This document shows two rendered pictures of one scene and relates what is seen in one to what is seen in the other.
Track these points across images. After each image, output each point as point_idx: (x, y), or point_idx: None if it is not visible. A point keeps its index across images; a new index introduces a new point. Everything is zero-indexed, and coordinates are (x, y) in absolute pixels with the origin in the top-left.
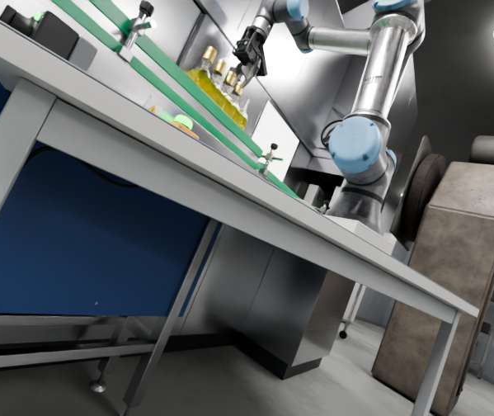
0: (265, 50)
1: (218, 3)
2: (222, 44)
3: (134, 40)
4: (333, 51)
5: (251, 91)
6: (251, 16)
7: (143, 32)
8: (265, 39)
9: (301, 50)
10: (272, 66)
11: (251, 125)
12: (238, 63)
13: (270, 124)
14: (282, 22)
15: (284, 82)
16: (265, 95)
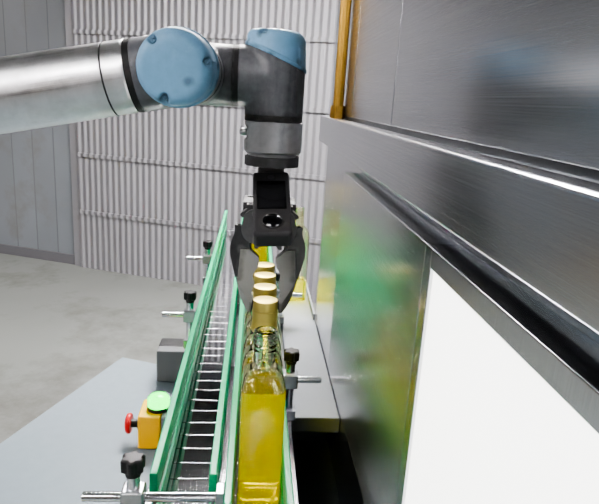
0: (447, 44)
1: (355, 126)
2: (353, 200)
3: (186, 327)
4: (38, 124)
5: (389, 270)
6: (407, 27)
7: (183, 318)
8: (245, 164)
9: (185, 105)
10: (477, 58)
11: (398, 419)
12: (368, 210)
13: (461, 412)
14: (219, 100)
15: (563, 34)
16: (418, 252)
